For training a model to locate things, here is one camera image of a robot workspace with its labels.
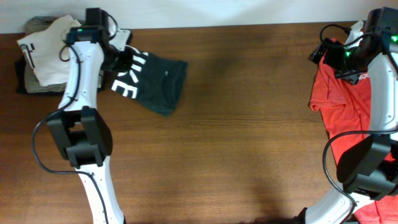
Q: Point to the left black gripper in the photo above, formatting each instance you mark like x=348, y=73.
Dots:
x=126, y=66

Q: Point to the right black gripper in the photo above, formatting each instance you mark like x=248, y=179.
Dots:
x=351, y=77

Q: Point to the dark green t-shirt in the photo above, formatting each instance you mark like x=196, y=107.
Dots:
x=154, y=82

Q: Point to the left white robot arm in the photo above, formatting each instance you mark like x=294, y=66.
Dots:
x=80, y=133

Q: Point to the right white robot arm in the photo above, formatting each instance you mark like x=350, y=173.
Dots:
x=366, y=160

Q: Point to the red printed t-shirt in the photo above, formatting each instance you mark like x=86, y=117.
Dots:
x=347, y=107

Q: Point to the khaki folded garment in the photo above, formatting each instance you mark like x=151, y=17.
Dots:
x=34, y=87

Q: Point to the black folded garment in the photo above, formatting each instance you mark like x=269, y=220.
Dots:
x=28, y=84

